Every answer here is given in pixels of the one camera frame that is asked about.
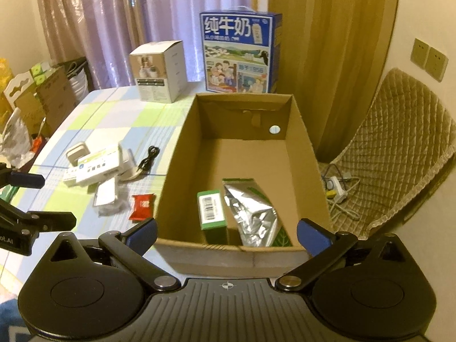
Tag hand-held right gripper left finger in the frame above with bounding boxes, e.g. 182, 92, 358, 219
43, 217, 182, 293

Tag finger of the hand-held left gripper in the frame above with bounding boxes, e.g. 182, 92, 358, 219
0, 162, 45, 189
0, 197, 77, 233

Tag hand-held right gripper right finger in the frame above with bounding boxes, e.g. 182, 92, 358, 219
276, 218, 414, 293

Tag red snack packet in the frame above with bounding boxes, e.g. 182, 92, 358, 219
129, 194, 158, 223

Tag long white medicine box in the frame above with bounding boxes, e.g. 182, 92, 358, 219
63, 143, 121, 188

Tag brown cardboard box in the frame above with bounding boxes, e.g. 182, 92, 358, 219
154, 93, 333, 278

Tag white plastic bag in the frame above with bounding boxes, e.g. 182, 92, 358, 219
0, 117, 32, 165

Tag white packet in clear wrap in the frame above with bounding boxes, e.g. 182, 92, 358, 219
93, 178, 129, 217

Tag small beige white device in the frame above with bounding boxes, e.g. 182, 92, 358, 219
66, 142, 89, 166

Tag silver foil pouch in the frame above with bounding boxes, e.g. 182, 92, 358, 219
223, 178, 284, 247

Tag white power adapter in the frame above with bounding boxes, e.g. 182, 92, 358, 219
119, 148, 143, 183

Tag green box with barcode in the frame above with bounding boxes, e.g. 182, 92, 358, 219
197, 190, 228, 245

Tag brown cardboard carton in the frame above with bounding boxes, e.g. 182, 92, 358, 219
35, 66, 78, 137

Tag brown cardboard hang card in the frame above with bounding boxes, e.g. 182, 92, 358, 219
3, 71, 40, 122

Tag yellow bag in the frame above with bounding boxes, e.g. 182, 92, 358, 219
0, 57, 12, 115

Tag checkered tablecloth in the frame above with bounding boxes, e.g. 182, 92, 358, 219
0, 81, 201, 293

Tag green white small boxes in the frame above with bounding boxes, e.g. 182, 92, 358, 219
30, 62, 52, 85

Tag quilted beige chair cushion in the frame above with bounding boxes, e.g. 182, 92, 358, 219
318, 68, 456, 234

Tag white product box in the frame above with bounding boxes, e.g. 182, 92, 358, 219
129, 40, 188, 104

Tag golden brown curtain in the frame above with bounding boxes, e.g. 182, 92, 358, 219
267, 0, 400, 162

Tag purple curtain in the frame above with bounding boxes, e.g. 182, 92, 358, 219
34, 0, 272, 90

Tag blue milk carton box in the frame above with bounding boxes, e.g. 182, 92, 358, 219
199, 9, 283, 94

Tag white power strip with cables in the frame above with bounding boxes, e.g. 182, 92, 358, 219
320, 164, 361, 221

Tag black cable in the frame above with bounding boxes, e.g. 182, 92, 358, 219
137, 146, 161, 174

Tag beige wall socket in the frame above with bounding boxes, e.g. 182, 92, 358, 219
426, 47, 449, 82
410, 37, 432, 71

